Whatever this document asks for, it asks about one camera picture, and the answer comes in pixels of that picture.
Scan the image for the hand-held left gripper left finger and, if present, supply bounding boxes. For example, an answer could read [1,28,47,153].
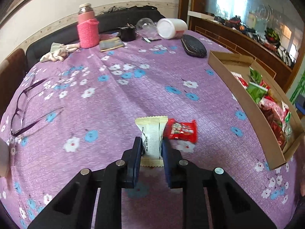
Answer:
[28,136,143,229]

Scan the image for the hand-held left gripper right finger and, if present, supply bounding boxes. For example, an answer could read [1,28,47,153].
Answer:
[161,138,277,229]

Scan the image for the cream white wafer packet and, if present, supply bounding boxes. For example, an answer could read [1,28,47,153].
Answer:
[135,115,168,168]

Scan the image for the bright red candy packet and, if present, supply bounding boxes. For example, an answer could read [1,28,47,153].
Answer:
[163,119,199,144]

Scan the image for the shallow cardboard box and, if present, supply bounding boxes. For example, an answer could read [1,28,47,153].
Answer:
[208,51,305,171]

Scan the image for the white and red packet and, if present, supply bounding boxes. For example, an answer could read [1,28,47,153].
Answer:
[231,72,249,87]

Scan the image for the pile of snack packets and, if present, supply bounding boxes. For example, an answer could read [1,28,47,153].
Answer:
[245,82,294,149]

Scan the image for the green foil packet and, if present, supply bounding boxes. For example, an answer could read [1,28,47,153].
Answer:
[249,66,263,83]

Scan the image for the purple floral tablecloth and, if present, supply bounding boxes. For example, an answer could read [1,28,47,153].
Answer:
[0,30,305,229]

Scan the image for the olive flat wallet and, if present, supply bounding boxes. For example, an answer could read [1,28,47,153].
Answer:
[99,38,125,52]

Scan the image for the black speckled glasses case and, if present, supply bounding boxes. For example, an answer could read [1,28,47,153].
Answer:
[181,35,207,58]

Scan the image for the small nail clipper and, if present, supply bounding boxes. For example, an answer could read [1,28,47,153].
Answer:
[142,36,162,43]

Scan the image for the dark-framed eyeglasses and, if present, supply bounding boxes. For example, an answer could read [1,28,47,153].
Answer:
[11,76,66,137]

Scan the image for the small black cup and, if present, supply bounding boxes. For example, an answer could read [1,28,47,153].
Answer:
[117,24,139,42]

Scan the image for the pink flat pouch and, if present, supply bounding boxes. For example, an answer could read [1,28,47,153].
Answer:
[99,33,120,41]

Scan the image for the crumpled beige cloth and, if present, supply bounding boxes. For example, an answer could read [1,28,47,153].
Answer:
[39,42,80,63]

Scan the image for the white plastic jar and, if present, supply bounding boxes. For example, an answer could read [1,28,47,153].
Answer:
[157,18,188,40]

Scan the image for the thermos with pink knitted sleeve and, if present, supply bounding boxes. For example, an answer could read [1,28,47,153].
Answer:
[77,3,100,49]

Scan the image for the clear glass cup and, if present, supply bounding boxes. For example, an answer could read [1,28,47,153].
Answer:
[136,17,159,37]

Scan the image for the wooden brick-pattern partition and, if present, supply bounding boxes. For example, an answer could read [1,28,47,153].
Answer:
[179,0,305,91]

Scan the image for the black sofa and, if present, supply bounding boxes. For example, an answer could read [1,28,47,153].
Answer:
[25,7,160,65]

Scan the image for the flat white carton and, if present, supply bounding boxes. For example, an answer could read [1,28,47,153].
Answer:
[187,10,215,19]

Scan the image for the dark garment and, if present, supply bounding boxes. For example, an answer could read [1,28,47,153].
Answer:
[126,4,159,11]

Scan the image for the brown chair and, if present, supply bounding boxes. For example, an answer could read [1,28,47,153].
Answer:
[0,48,26,115]

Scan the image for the heap of assorted clutter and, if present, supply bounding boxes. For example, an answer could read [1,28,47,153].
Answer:
[213,13,298,69]

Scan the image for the framed wall painting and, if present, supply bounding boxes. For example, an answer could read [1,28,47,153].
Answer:
[0,0,62,25]

